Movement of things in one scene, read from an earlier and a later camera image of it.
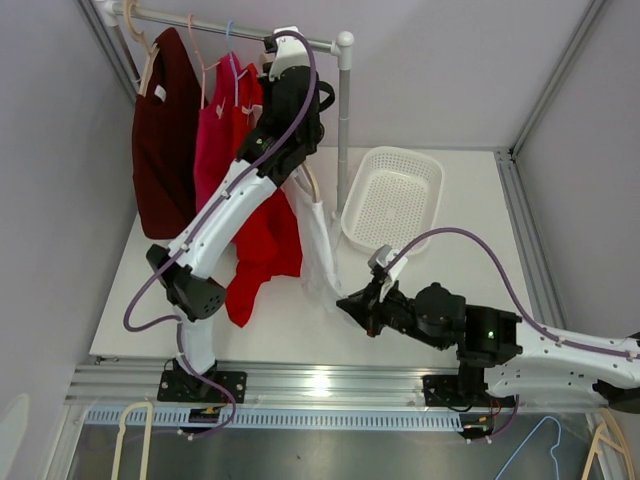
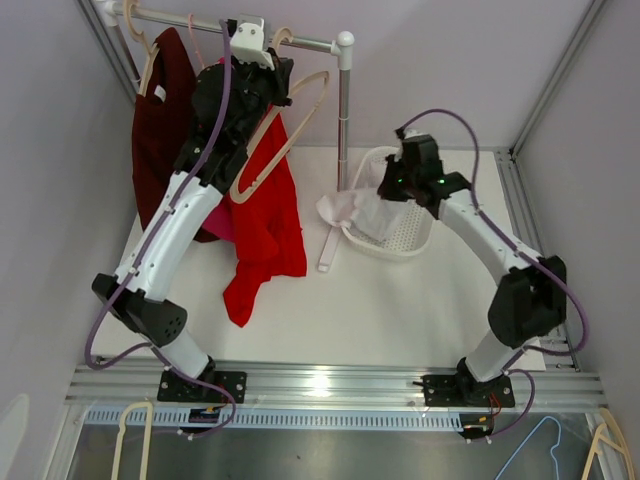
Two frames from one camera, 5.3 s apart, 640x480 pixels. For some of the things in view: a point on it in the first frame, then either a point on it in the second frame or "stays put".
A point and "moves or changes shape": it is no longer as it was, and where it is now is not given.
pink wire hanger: (199, 59) stays put
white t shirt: (319, 266) → (369, 215)
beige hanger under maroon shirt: (152, 51) stays put
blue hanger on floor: (524, 442) stays put
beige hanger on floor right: (610, 434) stays put
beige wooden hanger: (315, 188) moves or changes shape
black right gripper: (366, 311) → (387, 190)
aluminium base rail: (288, 388) stays put
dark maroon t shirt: (164, 139) stays put
